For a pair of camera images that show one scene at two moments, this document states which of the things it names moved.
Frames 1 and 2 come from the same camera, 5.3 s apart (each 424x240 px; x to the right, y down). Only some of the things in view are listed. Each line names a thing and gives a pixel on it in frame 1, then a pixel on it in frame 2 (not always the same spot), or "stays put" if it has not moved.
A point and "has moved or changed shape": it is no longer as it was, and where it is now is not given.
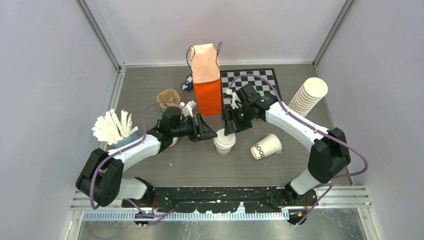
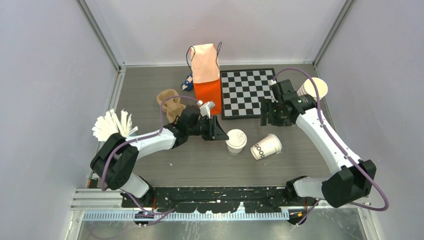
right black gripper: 229,115 to 266,106
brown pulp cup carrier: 168,98 stays put
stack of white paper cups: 311,92 stays put
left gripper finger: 207,134 to 219,134
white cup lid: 223,141 has moved or changed shape
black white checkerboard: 264,80 stays put
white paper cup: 223,151 to 234,151
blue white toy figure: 188,84 stays put
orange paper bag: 206,74 stays put
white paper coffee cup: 269,145 stays put
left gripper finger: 201,124 to 218,128
